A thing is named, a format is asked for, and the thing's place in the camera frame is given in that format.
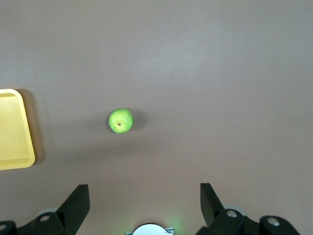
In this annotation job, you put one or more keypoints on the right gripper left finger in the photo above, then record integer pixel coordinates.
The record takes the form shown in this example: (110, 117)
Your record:
(66, 215)

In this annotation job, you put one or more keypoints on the yellow plastic tray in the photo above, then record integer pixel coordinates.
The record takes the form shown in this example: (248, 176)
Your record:
(13, 132)

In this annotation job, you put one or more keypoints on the green apple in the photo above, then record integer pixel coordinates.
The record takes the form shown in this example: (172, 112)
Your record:
(121, 121)

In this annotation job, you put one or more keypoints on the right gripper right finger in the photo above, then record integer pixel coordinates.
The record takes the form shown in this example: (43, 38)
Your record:
(220, 220)

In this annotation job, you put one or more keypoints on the brown table mat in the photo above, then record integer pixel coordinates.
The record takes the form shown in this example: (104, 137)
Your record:
(195, 73)

